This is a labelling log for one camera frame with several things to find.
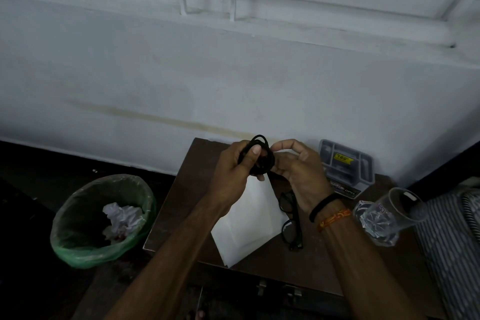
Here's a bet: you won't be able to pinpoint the person's left hand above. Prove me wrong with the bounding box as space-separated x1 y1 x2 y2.
206 139 277 216

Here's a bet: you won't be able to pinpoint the person's right hand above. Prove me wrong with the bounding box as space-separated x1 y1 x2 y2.
269 138 335 216

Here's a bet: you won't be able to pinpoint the black eyeglasses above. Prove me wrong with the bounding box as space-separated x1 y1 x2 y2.
278 191 305 252

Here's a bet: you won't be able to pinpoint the black cable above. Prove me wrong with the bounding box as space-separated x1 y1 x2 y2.
237 134 286 182

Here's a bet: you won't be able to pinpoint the grey plastic organizer box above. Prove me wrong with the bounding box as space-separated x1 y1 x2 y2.
317 138 376 200

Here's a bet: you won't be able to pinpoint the white paper sheet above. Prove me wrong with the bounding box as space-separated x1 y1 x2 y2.
210 175 290 269

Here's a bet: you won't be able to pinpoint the clear glass ashtray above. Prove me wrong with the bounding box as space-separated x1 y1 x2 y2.
352 199 400 248

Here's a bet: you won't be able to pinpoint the clear drinking glass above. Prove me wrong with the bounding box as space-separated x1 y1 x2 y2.
361 187 427 238

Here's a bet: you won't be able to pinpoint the large white paper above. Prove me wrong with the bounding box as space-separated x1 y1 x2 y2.
101 201 146 244

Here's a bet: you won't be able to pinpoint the person's right forearm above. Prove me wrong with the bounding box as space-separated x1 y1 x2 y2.
318 210 428 320

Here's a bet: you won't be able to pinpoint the person's left forearm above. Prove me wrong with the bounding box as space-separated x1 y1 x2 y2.
103 199 230 320

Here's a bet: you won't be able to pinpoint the brown bedside table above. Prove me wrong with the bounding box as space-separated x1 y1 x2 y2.
142 137 449 320

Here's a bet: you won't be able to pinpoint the black wristband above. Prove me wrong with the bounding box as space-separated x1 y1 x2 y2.
308 192 342 224

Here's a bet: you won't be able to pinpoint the striped mattress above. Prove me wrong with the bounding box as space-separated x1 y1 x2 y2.
410 188 480 320

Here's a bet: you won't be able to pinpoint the trash bin with green liner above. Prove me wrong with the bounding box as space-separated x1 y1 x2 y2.
49 174 158 270

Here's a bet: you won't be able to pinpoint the orange thread bracelet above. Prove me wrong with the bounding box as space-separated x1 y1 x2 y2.
316 208 353 234

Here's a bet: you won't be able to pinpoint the dark wooden bed frame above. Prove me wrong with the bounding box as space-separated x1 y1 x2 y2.
406 143 480 193

